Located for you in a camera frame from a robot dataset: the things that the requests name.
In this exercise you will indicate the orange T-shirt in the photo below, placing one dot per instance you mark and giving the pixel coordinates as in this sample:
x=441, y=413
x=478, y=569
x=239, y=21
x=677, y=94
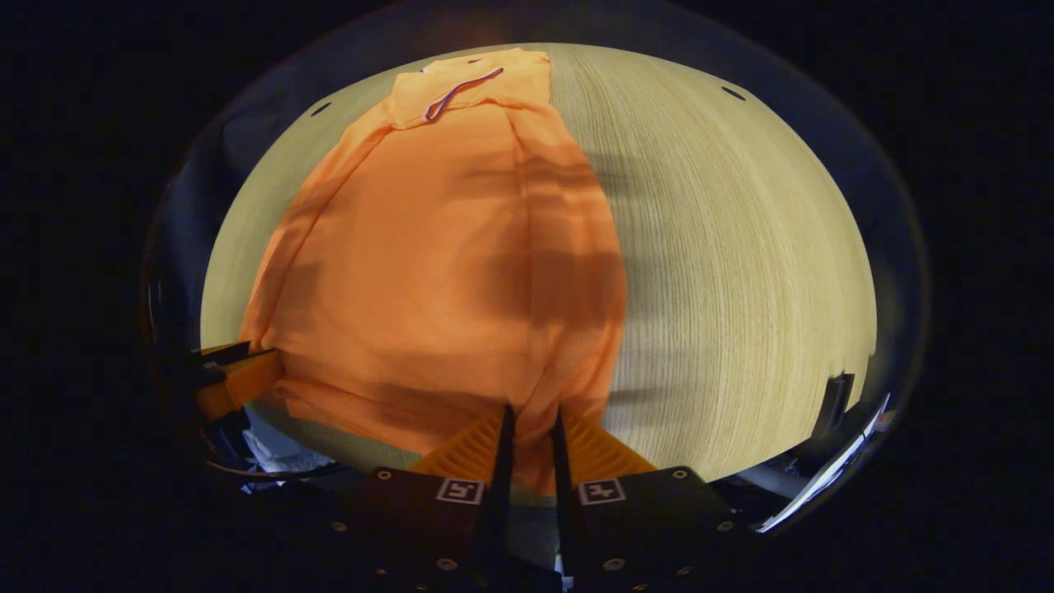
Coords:
x=428, y=272

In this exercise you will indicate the white cloth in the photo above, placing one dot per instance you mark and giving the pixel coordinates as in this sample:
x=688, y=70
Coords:
x=276, y=449

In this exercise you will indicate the dark rectangular block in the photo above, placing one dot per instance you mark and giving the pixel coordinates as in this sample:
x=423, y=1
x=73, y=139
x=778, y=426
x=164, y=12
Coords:
x=833, y=403

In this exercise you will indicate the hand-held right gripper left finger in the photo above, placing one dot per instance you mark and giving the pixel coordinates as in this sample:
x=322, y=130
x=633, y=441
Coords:
x=504, y=469

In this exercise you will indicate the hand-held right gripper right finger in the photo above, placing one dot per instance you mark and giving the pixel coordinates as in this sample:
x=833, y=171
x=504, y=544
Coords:
x=561, y=469

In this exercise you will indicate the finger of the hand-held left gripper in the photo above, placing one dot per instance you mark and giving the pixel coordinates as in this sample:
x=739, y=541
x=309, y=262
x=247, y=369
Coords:
x=243, y=383

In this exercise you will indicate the white metal bar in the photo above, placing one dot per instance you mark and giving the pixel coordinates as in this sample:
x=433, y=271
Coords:
x=848, y=457

